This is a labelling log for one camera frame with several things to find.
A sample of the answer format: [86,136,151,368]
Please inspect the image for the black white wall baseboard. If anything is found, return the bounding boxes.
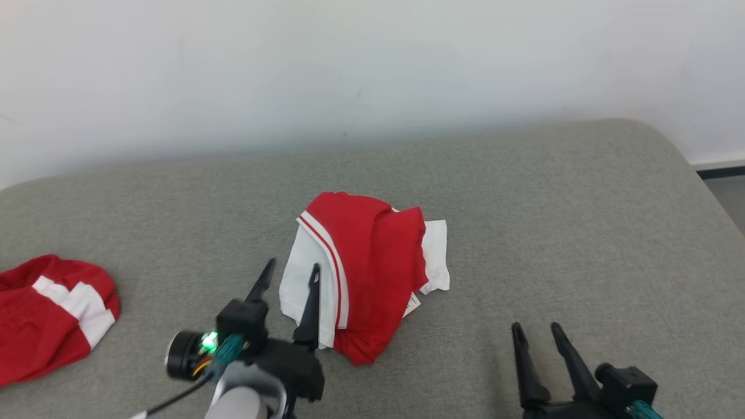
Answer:
[690,158,745,180]

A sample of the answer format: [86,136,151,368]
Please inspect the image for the red white shorts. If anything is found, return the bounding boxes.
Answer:
[0,254,121,388]

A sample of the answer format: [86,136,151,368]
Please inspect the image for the teal left camera bracket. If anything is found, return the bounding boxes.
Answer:
[211,333,246,380]

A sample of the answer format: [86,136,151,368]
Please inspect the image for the thin black cable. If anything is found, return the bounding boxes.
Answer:
[129,377,211,419]

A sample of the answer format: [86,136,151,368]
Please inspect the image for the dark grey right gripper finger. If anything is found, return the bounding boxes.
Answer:
[512,322,551,410]
[550,322,600,402]

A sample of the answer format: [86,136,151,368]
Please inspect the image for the red white t-shirt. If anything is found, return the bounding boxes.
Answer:
[279,191,450,367]

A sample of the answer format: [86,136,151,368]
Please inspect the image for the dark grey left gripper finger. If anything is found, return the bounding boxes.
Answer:
[246,258,277,303]
[293,263,322,351]

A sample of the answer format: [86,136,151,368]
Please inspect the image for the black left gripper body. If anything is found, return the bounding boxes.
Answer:
[166,331,325,402]

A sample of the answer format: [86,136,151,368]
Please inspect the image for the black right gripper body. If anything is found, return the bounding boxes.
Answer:
[522,396,632,419]

